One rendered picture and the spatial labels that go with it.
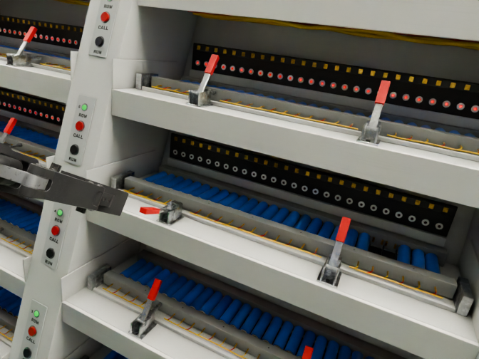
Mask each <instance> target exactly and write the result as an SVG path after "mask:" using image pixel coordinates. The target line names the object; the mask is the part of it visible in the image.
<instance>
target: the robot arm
mask: <svg viewBox="0 0 479 359"><path fill-rule="evenodd" d="M61 167H62V166H61V165H57V164H55V163H51V166H50V168H46V167H44V166H43V165H41V164H39V163H38V160H37V159H36V158H33V157H29V156H28V155H24V154H21V153H19V152H16V151H13V150H12V149H11V148H10V147H9V146H8V145H5V144H3V143H0V191H2V192H8V193H11V194H16V195H20V196H22V197H24V198H27V199H29V198H34V199H45V200H48V201H52V202H58V203H61V204H68V205H71V206H75V207H76V211H77V212H80V213H82V214H85V213H86V210H90V211H99V212H104V213H107V214H113V215H116V216H120V215H121V213H122V211H123V208H124V206H125V203H126V200H127V198H128V195H129V194H128V193H127V192H124V191H121V190H119V189H115V188H112V187H109V186H106V185H104V184H101V183H98V182H94V181H92V180H89V179H86V178H84V177H80V176H78V175H74V174H71V173H69V172H66V171H63V170H61ZM60 170H61V173H60Z"/></svg>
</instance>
